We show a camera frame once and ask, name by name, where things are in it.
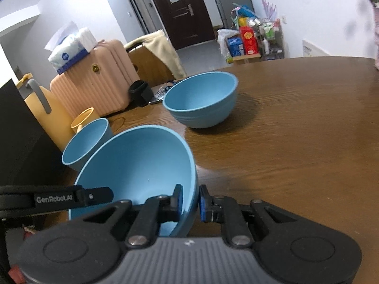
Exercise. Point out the red box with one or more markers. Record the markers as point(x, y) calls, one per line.
point(248, 40)

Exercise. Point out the white blue tissue pack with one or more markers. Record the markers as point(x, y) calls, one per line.
point(69, 53)

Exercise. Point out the small black container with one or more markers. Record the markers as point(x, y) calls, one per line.
point(140, 93)

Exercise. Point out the white plastic bag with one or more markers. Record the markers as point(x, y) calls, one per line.
point(223, 37)

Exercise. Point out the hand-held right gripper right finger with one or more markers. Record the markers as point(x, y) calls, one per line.
point(202, 207)

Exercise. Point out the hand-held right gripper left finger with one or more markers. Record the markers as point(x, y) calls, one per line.
point(177, 204)

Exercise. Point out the wooden chair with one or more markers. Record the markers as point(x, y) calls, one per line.
point(148, 68)

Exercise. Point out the blue bowl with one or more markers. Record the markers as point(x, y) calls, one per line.
point(86, 145)
point(201, 106)
point(133, 168)

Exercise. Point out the blue box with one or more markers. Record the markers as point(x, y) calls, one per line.
point(236, 46)

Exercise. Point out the purple wall sticker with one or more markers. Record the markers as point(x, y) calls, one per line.
point(268, 6)

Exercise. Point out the metal storage cart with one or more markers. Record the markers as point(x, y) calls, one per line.
point(272, 41)

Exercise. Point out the white wall heater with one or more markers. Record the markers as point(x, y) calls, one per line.
point(315, 48)

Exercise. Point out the white wall socket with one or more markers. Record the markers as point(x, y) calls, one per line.
point(283, 19)

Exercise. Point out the beige cloth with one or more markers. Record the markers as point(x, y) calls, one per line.
point(165, 50)

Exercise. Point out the pink glass vase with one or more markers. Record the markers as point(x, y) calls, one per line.
point(376, 35)

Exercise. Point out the pink ribbed suitcase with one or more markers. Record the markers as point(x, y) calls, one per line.
point(97, 88)

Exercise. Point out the blue bag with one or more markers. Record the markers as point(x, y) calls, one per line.
point(245, 11)

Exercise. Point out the yellow cup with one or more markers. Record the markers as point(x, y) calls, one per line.
point(83, 118)

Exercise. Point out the dark brown door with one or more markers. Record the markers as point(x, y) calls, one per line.
point(183, 26)

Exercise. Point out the yellow thermos jug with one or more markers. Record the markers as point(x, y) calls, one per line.
point(50, 118)

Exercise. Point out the grey doorway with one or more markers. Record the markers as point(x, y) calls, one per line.
point(134, 9)

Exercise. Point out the grey refrigerator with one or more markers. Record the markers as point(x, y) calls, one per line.
point(228, 0)

